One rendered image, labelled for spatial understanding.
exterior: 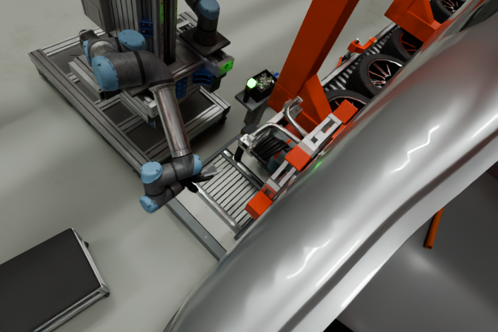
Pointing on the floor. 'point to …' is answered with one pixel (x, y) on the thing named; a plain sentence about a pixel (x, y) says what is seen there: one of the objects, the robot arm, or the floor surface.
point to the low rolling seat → (48, 284)
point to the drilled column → (255, 115)
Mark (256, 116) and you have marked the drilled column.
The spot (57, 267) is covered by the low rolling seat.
